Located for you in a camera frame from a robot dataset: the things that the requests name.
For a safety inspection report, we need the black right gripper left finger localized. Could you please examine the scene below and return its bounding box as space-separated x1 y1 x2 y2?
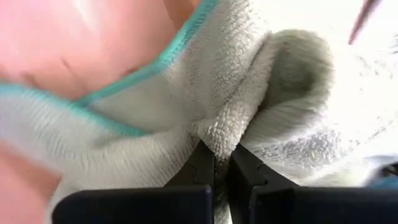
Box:
52 140 215 224

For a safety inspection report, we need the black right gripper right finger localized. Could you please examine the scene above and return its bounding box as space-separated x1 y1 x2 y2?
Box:
228 143 398 224

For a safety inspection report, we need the pale green microfiber towel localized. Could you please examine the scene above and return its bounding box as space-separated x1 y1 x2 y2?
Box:
0 0 398 224

